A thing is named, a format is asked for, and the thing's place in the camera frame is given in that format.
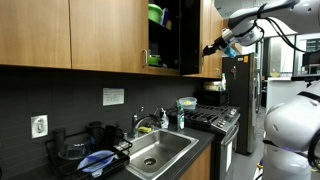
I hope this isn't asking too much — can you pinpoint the far right upper cabinet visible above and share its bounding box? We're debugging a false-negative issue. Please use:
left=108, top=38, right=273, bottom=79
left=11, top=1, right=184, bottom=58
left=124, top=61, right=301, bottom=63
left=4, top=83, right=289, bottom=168
left=200, top=0, right=223, bottom=79

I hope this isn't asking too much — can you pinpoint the black microwave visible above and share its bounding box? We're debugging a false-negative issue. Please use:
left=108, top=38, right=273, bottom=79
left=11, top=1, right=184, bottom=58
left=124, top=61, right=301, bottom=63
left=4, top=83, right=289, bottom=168
left=194, top=90, right=229, bottom=106

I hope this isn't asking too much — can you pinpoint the stainless gas stove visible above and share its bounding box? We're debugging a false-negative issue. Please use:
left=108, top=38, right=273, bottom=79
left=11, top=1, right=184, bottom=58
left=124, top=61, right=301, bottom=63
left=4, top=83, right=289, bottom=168
left=184, top=104, right=240, bottom=180

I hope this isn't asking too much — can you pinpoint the clear soap dispenser bottle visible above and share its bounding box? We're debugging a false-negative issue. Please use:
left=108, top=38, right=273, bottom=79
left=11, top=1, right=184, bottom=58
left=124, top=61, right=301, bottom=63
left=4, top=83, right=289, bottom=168
left=160, top=108, right=169, bottom=129

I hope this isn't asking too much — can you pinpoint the neighbouring upper cabinet door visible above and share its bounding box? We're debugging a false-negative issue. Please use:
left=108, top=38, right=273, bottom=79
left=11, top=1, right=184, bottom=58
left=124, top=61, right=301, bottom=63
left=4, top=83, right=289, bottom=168
left=70, top=0, right=148, bottom=73

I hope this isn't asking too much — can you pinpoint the black tall cup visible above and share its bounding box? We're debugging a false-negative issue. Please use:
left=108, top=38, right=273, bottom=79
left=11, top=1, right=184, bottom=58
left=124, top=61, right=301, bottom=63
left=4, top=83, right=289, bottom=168
left=53, top=128, right=66, bottom=154

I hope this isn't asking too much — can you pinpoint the wall outlet plate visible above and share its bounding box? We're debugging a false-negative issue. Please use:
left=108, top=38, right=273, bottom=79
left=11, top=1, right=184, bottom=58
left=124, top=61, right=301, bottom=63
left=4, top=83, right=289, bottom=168
left=31, top=115, right=48, bottom=139

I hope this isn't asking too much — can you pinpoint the yellow sponge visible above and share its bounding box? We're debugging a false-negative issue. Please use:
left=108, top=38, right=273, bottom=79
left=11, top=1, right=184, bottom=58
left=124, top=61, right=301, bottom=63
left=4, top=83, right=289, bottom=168
left=138, top=126, right=152, bottom=133

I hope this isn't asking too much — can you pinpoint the glass bowl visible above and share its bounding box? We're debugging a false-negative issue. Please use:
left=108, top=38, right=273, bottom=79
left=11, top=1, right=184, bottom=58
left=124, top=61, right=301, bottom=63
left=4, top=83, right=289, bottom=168
left=58, top=141, right=91, bottom=160

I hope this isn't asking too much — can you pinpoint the chrome kitchen faucet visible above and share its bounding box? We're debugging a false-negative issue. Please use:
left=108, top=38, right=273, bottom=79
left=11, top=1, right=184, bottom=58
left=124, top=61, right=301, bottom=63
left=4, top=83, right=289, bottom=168
left=130, top=107, right=161, bottom=138

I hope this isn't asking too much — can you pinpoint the green bowl in cabinet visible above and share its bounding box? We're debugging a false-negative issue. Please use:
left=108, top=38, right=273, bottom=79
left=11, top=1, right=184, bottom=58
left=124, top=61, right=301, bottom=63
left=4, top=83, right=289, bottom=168
left=148, top=4, right=163, bottom=24

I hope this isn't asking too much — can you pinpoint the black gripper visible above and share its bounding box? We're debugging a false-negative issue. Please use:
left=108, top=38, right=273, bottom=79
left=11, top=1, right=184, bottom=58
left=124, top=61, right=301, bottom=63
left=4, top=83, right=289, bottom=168
left=202, top=37, right=228, bottom=56

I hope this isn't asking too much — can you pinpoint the green spray bottle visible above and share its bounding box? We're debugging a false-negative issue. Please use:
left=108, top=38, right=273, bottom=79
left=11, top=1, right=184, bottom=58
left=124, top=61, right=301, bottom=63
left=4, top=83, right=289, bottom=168
left=221, top=73, right=227, bottom=91

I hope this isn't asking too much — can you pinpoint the left lower cabinet door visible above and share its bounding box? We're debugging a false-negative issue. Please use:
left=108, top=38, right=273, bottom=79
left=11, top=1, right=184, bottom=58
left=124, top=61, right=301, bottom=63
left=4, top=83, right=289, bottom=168
left=179, top=145, right=211, bottom=180

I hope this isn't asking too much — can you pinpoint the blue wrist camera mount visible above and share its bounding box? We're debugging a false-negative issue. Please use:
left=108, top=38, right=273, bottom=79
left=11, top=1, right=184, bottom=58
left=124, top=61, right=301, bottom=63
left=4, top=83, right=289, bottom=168
left=224, top=46, right=236, bottom=58

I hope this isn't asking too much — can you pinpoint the black refrigerator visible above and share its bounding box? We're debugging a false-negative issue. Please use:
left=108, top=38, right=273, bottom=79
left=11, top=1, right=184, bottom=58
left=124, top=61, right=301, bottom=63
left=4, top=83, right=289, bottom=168
left=222, top=53, right=261, bottom=155

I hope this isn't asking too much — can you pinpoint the neighbouring door handle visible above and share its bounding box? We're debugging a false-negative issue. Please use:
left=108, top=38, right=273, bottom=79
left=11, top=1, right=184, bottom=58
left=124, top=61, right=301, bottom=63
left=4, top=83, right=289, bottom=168
left=142, top=49, right=148, bottom=68

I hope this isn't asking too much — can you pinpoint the white paper note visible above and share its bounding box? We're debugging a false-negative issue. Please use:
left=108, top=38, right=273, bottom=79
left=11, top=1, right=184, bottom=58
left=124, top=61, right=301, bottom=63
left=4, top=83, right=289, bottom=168
left=102, top=88, right=125, bottom=106

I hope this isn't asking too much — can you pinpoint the dish soap bottle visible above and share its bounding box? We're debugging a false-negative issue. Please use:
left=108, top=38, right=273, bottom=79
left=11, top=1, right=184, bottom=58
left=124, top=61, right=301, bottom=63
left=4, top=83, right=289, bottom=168
left=177, top=103, right=184, bottom=131

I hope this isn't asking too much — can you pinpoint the blue plate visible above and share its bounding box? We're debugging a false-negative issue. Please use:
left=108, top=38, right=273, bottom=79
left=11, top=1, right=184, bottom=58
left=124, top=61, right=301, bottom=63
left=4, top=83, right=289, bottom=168
left=77, top=150, right=118, bottom=173

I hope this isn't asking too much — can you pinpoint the black round mug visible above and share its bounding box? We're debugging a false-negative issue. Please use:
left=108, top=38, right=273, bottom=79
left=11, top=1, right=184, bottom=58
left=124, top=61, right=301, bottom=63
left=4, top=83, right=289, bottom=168
left=86, top=121, right=103, bottom=146

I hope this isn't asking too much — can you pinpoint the wooden cabinet door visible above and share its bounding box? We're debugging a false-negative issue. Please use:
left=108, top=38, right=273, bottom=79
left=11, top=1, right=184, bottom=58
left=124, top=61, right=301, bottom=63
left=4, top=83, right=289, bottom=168
left=180, top=0, right=201, bottom=75

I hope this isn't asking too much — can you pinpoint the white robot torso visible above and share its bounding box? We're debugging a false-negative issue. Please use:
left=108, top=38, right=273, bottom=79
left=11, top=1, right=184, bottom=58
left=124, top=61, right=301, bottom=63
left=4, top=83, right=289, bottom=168
left=262, top=81, right=320, bottom=180

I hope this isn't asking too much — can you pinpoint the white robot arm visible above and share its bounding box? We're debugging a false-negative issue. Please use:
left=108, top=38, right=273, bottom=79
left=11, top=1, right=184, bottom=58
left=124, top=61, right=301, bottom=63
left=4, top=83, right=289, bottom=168
left=202, top=0, right=320, bottom=57

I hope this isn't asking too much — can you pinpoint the far left upper cabinet door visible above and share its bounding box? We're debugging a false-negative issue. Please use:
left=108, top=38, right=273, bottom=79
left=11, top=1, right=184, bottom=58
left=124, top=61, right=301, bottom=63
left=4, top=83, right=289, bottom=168
left=0, top=0, right=71, bottom=69

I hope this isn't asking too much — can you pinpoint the stainless steel sink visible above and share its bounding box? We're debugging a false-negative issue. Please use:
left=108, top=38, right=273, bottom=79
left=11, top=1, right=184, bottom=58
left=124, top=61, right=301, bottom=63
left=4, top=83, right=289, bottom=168
left=122, top=129, right=198, bottom=180

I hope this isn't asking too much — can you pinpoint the black dish rack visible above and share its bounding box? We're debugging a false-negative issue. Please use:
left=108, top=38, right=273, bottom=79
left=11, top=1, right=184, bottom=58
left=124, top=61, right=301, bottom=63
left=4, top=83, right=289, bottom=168
left=45, top=128, right=132, bottom=180

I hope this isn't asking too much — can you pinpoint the clear plastic food container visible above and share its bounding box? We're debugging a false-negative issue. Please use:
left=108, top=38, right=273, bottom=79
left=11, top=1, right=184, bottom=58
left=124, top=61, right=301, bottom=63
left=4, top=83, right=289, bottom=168
left=177, top=97, right=197, bottom=110

